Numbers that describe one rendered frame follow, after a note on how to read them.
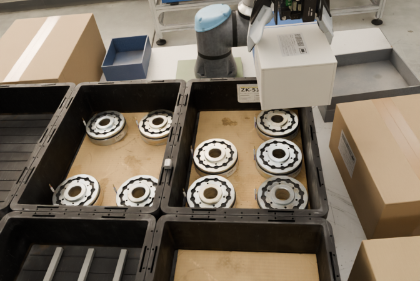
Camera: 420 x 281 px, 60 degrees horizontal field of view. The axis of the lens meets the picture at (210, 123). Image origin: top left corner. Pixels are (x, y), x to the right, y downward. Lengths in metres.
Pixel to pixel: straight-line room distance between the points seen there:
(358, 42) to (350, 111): 0.60
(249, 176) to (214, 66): 0.50
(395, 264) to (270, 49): 0.40
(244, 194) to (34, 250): 0.45
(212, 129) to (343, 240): 0.40
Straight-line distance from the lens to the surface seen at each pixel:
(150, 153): 0.92
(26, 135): 1.12
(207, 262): 0.74
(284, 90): 0.63
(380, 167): 0.85
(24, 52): 1.35
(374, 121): 0.95
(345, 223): 0.94
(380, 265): 0.68
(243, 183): 0.82
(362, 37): 1.56
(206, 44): 1.19
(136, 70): 1.37
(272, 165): 0.81
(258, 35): 0.63
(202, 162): 0.83
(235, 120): 0.96
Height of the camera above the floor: 1.49
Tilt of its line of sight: 44 degrees down
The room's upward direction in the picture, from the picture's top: 8 degrees counter-clockwise
